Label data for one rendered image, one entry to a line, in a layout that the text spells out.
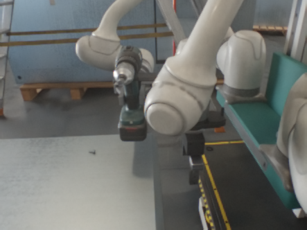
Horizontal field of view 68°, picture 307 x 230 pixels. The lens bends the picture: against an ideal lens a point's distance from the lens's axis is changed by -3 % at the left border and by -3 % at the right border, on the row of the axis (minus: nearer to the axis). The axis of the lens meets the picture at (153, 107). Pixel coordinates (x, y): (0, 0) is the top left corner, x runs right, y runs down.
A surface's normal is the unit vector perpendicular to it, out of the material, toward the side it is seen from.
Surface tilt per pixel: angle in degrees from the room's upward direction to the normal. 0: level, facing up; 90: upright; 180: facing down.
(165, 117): 98
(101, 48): 77
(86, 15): 90
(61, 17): 90
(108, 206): 0
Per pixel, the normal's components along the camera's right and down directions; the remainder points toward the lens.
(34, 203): -0.04, -0.88
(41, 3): -0.03, 0.47
